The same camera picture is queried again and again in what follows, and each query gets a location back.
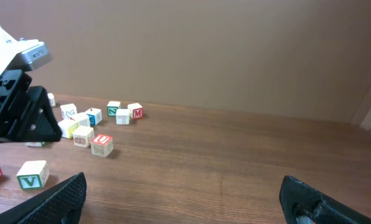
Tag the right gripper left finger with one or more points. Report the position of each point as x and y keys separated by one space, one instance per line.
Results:
x=62 y=203

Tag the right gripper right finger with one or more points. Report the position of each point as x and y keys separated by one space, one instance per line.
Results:
x=302 y=203

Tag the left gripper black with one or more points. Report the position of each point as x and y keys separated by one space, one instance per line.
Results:
x=25 y=115

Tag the block green V side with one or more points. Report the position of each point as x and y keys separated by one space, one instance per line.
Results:
x=33 y=175

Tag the block dark round picture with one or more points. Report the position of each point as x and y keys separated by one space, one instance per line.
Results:
x=35 y=144

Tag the block blue side top left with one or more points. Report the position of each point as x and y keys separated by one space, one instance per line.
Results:
x=51 y=99

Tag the block blue side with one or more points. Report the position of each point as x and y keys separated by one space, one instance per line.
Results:
x=95 y=116
x=51 y=99

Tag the block tree sketch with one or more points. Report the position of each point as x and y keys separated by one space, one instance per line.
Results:
x=67 y=127

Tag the plain white block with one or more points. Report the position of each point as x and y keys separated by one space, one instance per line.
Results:
x=68 y=110

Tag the block sketch tilted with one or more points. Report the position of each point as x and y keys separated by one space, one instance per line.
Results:
x=82 y=118

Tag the yellow block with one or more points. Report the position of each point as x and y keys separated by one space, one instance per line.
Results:
x=82 y=136

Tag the block blue side centre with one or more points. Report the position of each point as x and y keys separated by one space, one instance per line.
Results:
x=95 y=116

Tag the red U block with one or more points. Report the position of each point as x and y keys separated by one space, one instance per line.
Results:
x=102 y=145

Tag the block green Z side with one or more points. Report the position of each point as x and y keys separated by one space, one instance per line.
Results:
x=112 y=107

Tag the block blue sketch right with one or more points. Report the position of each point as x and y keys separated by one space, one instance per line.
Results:
x=123 y=116

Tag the block red M side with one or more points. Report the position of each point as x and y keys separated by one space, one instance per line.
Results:
x=136 y=109

